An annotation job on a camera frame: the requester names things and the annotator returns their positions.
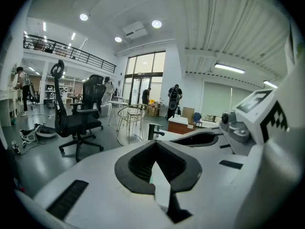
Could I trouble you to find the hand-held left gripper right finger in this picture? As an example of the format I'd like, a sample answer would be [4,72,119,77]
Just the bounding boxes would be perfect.
[154,140,263,229]

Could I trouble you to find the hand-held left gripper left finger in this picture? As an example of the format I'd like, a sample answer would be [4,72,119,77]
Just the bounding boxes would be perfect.
[33,140,173,229]

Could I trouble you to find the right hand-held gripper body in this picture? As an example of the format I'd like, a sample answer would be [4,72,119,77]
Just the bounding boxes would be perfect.
[219,89,289,156]

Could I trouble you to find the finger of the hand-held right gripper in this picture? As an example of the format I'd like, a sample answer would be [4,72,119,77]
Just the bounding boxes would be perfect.
[171,127,224,141]
[169,134,235,155]

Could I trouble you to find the blue chair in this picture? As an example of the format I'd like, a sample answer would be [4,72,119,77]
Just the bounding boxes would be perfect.
[193,112,203,129]

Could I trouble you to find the cardboard panel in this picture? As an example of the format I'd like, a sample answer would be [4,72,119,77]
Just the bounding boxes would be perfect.
[181,106,195,124]

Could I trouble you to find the white and wooden cabinet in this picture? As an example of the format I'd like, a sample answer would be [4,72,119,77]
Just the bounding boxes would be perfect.
[167,116,196,135]

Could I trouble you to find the grey window blinds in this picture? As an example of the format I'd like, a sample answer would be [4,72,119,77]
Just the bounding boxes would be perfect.
[201,81,254,118]

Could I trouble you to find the black chair armrest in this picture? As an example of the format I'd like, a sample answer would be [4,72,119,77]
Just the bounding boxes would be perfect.
[148,123,166,141]

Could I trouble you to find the cardboard box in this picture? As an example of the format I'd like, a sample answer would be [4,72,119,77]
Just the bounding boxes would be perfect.
[147,104,161,117]

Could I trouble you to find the black office chair with headrest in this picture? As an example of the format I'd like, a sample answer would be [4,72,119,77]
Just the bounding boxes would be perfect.
[50,59,105,163]

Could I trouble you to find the glass entrance door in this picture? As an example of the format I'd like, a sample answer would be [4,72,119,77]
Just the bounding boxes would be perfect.
[123,51,166,107]

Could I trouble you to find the white stool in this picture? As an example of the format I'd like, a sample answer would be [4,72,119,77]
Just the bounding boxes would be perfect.
[99,102,113,118]

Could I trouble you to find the round white table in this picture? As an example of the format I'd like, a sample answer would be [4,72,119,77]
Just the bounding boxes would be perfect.
[108,100,130,126]

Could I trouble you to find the white gear pile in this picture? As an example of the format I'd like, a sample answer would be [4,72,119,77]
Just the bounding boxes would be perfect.
[19,127,39,145]

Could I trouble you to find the black mesh office chair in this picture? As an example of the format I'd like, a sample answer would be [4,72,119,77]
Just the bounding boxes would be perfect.
[82,74,107,119]

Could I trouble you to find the white storage shelves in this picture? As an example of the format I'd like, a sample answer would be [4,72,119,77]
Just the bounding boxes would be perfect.
[44,76,77,104]

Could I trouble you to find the white ceiling air conditioner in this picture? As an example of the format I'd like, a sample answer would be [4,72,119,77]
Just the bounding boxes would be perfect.
[122,21,149,41]

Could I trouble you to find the small black office chair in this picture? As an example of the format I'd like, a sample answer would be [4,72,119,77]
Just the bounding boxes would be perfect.
[28,84,41,105]

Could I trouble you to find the white desk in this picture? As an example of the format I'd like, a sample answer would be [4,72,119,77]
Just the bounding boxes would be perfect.
[0,89,23,127]

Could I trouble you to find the black balcony railing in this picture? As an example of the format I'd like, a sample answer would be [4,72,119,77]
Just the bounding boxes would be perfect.
[22,34,117,74]

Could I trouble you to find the gold wire chair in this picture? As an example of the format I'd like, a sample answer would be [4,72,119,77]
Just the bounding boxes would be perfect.
[117,104,149,145]

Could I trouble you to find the white device with cables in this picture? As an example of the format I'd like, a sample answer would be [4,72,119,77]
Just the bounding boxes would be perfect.
[35,124,58,138]

